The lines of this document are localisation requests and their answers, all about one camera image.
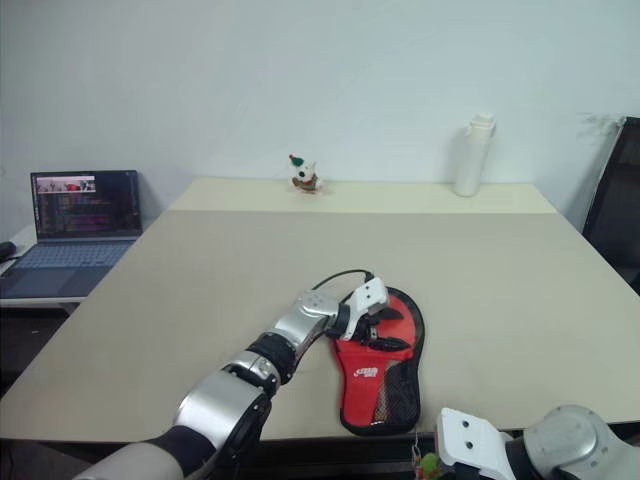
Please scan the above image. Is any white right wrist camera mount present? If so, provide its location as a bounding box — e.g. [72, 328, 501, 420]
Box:
[433, 407, 515, 477]

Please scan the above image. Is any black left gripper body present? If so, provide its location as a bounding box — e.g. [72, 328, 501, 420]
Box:
[353, 308, 387, 348]

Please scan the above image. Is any black office chair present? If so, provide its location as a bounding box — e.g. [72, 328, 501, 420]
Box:
[581, 116, 640, 297]

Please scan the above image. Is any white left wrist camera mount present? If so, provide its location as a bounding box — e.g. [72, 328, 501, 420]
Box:
[343, 277, 391, 342]

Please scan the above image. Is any green zipper pull charm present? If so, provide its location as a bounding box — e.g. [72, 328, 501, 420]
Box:
[410, 433, 443, 479]

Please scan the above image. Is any black and red paddle case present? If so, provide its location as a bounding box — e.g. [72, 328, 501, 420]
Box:
[328, 286, 429, 437]

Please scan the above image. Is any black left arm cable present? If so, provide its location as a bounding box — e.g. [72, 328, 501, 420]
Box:
[311, 269, 375, 292]

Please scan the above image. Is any open grey laptop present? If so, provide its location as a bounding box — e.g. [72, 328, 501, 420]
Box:
[0, 169, 145, 300]

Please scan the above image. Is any white water bottle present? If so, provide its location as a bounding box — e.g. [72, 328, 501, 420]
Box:
[453, 112, 498, 198]

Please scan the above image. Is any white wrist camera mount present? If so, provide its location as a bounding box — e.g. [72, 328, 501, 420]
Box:
[343, 277, 391, 342]
[433, 407, 515, 477]

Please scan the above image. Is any white plush dog toy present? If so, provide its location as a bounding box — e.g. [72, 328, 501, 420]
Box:
[287, 153, 327, 196]

